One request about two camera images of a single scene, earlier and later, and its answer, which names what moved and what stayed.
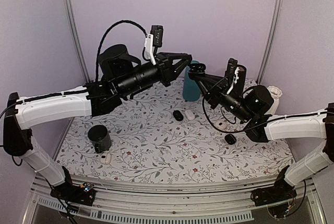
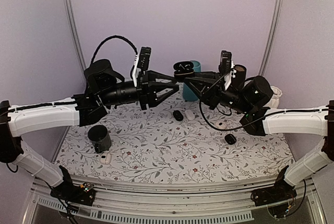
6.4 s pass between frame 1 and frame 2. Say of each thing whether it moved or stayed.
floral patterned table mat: stayed
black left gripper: moved
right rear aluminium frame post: stayed
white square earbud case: stayed
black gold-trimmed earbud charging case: moved
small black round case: stayed
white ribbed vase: stayed
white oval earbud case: stayed
